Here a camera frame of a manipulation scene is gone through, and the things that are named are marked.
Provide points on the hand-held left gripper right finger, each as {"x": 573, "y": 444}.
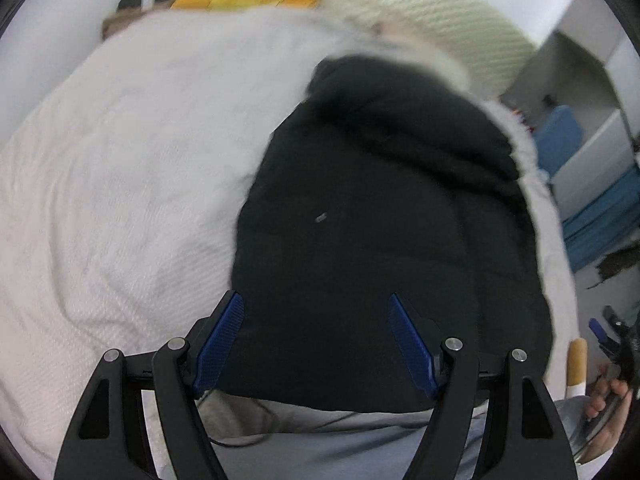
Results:
{"x": 414, "y": 347}

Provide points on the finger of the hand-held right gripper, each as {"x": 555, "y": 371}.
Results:
{"x": 614, "y": 316}
{"x": 596, "y": 329}

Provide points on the grey wardrobe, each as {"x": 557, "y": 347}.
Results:
{"x": 590, "y": 160}

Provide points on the hanging dark clothes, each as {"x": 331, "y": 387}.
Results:
{"x": 617, "y": 262}

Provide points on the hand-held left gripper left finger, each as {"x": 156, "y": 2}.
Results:
{"x": 220, "y": 342}

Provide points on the black puffer jacket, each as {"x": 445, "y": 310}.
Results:
{"x": 375, "y": 210}

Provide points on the cream textured pillow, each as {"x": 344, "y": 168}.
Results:
{"x": 450, "y": 10}

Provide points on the person's right hand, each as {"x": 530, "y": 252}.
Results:
{"x": 607, "y": 420}

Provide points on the blue curtain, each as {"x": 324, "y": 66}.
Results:
{"x": 600, "y": 225}

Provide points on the grey bed blanket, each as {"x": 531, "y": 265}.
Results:
{"x": 125, "y": 160}

